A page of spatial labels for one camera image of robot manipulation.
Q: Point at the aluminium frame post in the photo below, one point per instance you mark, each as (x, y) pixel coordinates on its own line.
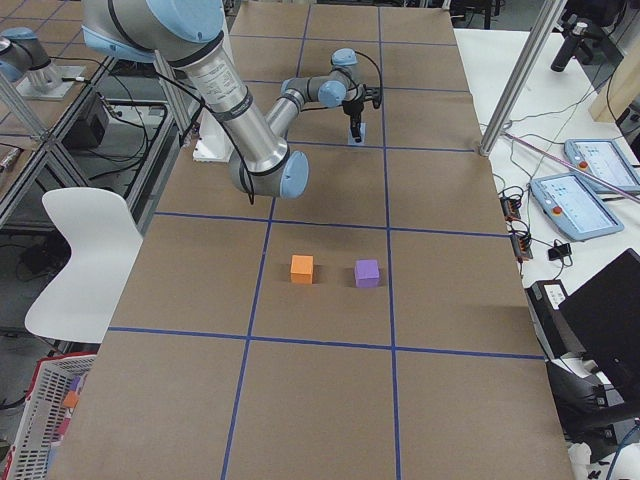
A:
(543, 25)

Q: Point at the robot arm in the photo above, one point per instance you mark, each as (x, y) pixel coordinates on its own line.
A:
(189, 36)

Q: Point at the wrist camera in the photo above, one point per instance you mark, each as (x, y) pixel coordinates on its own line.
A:
(373, 94)

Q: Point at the far teach pendant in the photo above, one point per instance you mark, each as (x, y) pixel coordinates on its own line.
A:
(604, 160)

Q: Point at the orange foam block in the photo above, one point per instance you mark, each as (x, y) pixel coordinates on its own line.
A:
(302, 269)

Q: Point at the near teach pendant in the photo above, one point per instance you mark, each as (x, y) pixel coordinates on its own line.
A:
(574, 208)

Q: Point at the light blue foam block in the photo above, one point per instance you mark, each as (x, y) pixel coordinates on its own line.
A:
(359, 139)

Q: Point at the purple foam block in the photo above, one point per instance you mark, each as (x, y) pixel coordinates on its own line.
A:
(367, 273)

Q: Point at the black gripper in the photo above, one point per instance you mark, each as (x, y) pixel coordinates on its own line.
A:
(352, 108)

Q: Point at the teach pendant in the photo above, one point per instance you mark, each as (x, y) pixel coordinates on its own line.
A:
(604, 160)
(574, 208)

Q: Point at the black laptop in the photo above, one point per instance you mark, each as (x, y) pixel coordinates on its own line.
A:
(604, 315)

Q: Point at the white chair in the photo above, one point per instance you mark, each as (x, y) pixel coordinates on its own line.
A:
(79, 303)

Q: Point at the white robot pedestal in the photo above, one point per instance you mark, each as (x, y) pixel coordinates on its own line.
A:
(213, 144)

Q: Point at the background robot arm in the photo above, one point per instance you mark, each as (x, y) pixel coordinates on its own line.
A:
(25, 62)

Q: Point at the white plastic basket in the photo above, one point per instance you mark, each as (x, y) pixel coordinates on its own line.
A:
(45, 415)

